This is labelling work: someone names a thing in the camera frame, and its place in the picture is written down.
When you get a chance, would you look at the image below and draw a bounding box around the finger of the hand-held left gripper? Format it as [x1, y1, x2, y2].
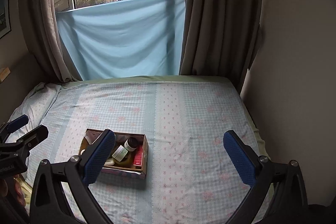
[0, 114, 29, 144]
[5, 125, 49, 160]

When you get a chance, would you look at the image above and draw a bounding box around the light blue cloth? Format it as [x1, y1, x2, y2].
[56, 0, 186, 81]

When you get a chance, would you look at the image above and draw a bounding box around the red carton box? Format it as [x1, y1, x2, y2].
[133, 145, 145, 168]

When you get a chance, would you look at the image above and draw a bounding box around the green fitted sheet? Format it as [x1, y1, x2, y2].
[62, 75, 271, 161]

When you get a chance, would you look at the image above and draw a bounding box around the beige wall plate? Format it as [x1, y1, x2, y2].
[0, 68, 11, 82]

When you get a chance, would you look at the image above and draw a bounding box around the wall poster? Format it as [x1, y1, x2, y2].
[0, 0, 12, 40]

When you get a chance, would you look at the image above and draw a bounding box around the cardboard box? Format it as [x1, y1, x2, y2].
[79, 128, 149, 179]

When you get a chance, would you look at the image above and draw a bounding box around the white cream jar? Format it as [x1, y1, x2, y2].
[112, 145, 129, 162]

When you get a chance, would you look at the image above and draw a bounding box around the small black-lid jar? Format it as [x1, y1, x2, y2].
[124, 137, 139, 152]

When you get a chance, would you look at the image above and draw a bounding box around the patterned pillow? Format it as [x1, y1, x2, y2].
[5, 82, 63, 141]

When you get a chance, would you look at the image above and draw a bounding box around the yellow round container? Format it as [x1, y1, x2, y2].
[106, 153, 134, 168]

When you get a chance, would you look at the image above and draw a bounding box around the grey-brown curtain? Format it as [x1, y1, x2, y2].
[18, 0, 81, 83]
[179, 0, 264, 93]

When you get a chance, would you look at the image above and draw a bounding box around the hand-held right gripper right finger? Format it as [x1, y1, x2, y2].
[223, 130, 308, 224]

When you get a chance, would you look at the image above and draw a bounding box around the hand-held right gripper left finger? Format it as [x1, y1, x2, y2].
[29, 129, 124, 224]

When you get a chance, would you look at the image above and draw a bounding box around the checked floral bed sheet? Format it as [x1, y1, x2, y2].
[25, 81, 271, 224]

